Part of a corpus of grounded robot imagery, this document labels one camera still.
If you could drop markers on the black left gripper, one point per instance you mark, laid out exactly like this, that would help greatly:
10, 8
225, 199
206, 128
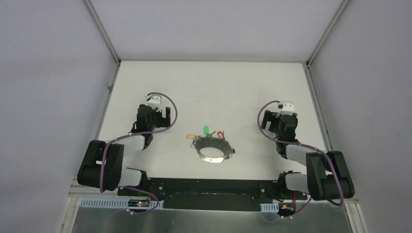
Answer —
163, 117

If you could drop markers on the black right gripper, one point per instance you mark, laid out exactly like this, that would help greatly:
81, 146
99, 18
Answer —
269, 116

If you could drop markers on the grey perforated key organizer plate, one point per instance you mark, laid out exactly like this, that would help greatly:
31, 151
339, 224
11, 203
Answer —
212, 149

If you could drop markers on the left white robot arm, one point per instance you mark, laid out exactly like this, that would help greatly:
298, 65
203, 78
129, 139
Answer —
102, 165

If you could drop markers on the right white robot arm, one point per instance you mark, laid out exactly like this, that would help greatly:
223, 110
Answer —
327, 176

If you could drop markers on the yellow tagged key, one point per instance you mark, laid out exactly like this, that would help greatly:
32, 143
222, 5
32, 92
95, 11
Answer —
191, 136

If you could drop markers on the red tagged key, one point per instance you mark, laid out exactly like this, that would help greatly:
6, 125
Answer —
221, 135

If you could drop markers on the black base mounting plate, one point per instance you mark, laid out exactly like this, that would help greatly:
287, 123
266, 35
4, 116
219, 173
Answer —
215, 195

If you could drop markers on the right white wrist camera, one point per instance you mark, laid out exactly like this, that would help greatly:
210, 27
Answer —
285, 108

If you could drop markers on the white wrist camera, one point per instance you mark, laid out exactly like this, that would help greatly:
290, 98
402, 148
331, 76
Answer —
285, 108
153, 100

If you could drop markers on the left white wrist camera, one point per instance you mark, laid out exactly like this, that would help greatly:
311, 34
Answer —
153, 100

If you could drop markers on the right white cable duct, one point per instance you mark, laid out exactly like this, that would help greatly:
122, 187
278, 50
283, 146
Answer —
269, 207

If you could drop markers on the white cable duct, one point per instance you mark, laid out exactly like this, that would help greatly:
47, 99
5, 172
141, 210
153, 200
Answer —
269, 207
120, 203

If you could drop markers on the left white cable duct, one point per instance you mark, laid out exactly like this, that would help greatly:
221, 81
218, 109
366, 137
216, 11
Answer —
120, 203

